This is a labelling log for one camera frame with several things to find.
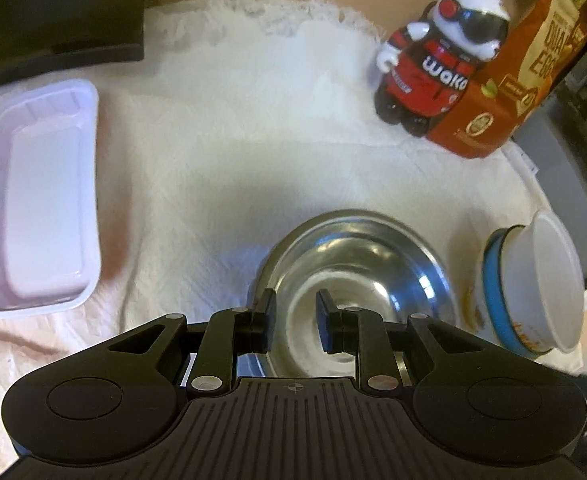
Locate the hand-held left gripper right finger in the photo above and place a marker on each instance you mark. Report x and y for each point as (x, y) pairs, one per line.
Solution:
(323, 322)

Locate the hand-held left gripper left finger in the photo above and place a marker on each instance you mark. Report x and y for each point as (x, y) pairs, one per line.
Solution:
(272, 320)

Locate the stainless steel bowl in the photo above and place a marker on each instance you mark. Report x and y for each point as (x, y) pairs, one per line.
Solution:
(373, 260)

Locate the white printed paper bowl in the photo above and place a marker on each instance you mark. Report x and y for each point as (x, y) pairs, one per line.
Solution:
(543, 280)

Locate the blue enamel bowl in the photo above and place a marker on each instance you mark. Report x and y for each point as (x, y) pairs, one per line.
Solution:
(496, 295)

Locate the white yellow-rimmed bowl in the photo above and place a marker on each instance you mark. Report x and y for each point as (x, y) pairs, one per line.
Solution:
(473, 310)

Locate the red rectangular foil tray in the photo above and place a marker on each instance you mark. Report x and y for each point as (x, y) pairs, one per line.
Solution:
(38, 195)

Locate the white tablecloth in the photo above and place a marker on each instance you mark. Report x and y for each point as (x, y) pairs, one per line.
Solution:
(223, 135)

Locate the white glass-sided computer case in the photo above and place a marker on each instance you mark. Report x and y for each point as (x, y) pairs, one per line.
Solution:
(563, 170)

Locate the red snack bag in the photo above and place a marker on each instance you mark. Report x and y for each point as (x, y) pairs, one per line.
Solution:
(493, 110)

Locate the panda figurine in red suit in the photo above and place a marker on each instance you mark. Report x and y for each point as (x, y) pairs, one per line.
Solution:
(433, 70)

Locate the black monitor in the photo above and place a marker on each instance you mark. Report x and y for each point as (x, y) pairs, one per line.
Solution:
(48, 10)

